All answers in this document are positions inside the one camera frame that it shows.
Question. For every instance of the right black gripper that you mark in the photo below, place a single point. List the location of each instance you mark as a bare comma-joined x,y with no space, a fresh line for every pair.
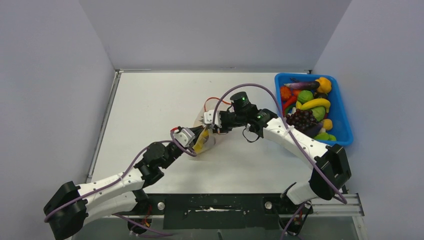
223,128

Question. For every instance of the toy yellow mango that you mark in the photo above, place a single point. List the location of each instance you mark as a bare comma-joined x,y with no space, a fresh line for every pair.
202,143

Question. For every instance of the clear zip top bag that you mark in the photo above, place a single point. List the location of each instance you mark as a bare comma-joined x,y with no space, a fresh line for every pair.
209,104

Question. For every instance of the toy purple grape bunch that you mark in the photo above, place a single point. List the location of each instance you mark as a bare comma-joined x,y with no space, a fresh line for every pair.
302,120

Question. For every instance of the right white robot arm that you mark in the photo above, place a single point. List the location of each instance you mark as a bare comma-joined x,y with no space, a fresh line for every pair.
329,165

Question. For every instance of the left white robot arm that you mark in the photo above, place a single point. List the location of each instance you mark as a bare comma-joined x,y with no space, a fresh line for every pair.
75,205

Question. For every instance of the toy red chili pepper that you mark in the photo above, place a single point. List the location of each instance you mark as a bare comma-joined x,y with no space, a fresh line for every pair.
292,100

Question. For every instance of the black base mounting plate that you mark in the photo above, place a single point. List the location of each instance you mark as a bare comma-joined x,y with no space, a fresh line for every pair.
227,211

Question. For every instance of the toy green custard apple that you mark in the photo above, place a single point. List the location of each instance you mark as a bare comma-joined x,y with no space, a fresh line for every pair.
305,96

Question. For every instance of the toy purple eggplant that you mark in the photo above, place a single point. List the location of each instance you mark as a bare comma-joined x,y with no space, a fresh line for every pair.
304,85

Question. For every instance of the toy light green cabbage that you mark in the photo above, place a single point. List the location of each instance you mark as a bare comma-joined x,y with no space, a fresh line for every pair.
319,112

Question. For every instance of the toy yellow banana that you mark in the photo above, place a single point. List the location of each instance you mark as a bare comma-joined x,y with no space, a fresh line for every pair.
318,102

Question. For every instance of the toy green lime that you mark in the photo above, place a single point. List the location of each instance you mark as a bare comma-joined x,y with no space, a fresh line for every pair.
324,136

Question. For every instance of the toy small yellow fruit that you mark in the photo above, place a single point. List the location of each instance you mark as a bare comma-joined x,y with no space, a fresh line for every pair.
327,124

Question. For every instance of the toy orange bell pepper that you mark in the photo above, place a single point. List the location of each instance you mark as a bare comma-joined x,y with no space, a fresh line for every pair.
325,85

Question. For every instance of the blue plastic bin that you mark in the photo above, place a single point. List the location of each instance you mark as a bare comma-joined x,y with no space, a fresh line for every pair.
337,113

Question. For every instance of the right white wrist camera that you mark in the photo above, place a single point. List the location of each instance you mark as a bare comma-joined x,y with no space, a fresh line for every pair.
212,118

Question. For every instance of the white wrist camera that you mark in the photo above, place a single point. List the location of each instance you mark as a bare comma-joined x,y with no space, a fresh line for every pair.
185,137
212,118

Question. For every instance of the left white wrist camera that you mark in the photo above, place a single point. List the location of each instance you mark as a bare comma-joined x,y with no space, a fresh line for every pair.
185,137

